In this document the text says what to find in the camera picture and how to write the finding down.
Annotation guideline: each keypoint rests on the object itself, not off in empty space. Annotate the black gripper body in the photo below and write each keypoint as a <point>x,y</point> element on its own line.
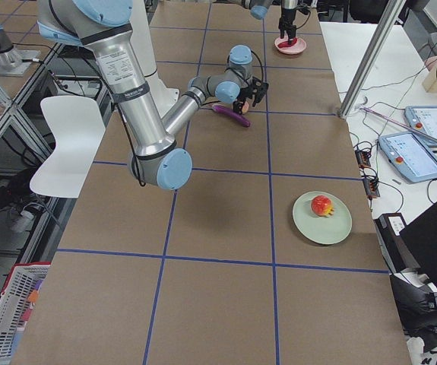
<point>245,93</point>
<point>288,14</point>

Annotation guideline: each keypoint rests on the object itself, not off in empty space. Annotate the peach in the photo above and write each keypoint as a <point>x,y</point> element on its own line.
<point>244,111</point>

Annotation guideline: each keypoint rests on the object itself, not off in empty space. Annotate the red chili pepper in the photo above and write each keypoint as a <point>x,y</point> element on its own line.
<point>287,43</point>

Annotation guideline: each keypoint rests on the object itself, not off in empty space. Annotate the red pomegranate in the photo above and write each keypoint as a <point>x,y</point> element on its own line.
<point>322,206</point>

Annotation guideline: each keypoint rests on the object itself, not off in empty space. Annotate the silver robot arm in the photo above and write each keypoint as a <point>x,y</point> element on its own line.
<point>104,27</point>
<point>257,8</point>

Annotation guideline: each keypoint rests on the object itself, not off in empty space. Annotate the purple eggplant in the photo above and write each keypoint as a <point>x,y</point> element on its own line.
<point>243,121</point>

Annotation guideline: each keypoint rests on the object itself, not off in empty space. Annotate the pink plate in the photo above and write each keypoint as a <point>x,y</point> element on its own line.
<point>291,47</point>

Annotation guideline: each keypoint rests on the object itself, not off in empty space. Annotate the metal rod with hook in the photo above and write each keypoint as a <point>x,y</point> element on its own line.
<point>406,127</point>

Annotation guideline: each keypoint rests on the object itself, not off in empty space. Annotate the far orange usb hub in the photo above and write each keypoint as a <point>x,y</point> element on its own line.
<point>363,158</point>

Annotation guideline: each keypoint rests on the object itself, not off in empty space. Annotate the orange usb hub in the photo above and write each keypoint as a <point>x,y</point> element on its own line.
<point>371,188</point>
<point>363,158</point>

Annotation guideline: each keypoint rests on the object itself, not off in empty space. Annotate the near orange usb hub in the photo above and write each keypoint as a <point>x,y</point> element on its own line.
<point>371,188</point>

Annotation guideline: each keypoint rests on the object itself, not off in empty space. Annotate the green plate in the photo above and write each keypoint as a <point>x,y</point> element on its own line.
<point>322,230</point>

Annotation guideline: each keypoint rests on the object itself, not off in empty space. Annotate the near teach pendant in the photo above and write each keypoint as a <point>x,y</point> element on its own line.
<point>410,156</point>

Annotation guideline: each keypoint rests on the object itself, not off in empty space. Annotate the teach pendant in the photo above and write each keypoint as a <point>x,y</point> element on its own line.
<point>422,119</point>
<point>410,156</point>

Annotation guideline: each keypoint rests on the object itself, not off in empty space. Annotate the white chair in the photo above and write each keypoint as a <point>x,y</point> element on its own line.
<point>77,127</point>

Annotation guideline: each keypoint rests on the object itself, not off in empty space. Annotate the far teach pendant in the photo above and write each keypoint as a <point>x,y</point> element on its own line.
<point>422,119</point>

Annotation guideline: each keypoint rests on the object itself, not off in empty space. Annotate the white plastic basket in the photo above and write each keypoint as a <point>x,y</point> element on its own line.
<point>17,300</point>

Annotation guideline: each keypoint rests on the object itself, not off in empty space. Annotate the aluminium frame post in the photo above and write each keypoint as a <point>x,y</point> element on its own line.
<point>383,29</point>

